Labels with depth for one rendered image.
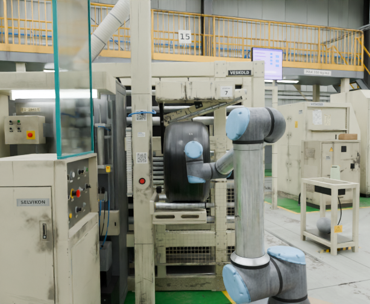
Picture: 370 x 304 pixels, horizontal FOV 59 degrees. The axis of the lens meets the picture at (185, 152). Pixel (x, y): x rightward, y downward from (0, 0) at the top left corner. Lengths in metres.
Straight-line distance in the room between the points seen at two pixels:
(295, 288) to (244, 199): 0.42
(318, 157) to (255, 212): 5.16
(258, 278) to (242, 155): 0.46
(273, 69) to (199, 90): 3.76
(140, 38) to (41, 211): 1.30
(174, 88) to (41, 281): 1.56
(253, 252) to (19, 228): 1.05
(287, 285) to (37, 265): 1.10
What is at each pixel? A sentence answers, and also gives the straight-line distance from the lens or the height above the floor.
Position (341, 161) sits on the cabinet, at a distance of 6.64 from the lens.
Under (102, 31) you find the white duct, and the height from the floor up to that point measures 2.16.
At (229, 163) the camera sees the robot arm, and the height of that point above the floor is 1.24.
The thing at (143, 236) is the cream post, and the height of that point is 0.68.
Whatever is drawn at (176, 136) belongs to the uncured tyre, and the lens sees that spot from 2.11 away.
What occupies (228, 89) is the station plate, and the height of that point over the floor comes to 1.71.
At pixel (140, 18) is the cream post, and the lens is 2.39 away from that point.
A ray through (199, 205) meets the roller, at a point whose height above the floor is 0.90.
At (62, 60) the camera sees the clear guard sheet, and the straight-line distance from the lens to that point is 1.70.
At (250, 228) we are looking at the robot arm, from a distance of 1.26.
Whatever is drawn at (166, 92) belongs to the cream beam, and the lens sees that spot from 2.53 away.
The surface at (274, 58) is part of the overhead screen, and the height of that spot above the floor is 2.71.
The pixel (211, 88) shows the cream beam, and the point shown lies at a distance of 2.54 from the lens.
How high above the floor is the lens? 1.38
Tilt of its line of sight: 3 degrees down
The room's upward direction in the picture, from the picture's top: 1 degrees counter-clockwise
